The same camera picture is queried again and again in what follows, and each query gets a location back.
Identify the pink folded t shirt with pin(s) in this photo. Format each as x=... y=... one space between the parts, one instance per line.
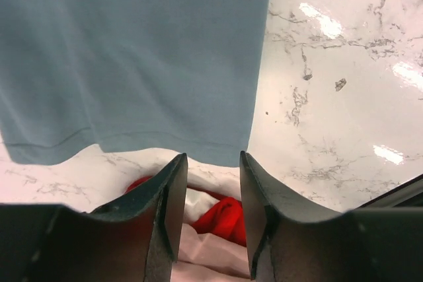
x=207 y=257

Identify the red folded t shirt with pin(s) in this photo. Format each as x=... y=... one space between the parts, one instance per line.
x=225 y=220

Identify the blue grey t shirt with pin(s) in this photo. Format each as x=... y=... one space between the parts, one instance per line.
x=129 y=75

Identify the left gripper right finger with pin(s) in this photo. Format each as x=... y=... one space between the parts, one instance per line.
x=289 y=237

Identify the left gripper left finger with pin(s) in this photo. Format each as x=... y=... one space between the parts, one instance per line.
x=146 y=225

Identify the white folded t shirt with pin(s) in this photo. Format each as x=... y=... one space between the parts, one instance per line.
x=207 y=184

